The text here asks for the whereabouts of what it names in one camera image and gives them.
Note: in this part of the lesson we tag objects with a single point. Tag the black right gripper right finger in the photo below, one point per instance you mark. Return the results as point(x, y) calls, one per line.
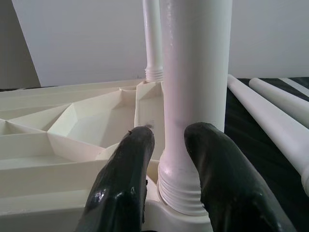
point(229, 188)

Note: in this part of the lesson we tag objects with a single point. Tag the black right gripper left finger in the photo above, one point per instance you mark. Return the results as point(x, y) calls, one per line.
point(120, 188)

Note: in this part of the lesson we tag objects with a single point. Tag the white plastic table top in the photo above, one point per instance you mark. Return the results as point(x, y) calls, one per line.
point(48, 145)

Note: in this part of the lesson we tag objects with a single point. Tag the white plastic table leg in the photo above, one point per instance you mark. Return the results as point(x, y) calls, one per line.
point(153, 43)
point(270, 125)
point(195, 84)
point(282, 101)

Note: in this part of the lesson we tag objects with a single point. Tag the white tape strip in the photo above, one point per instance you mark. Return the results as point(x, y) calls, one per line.
point(298, 85)

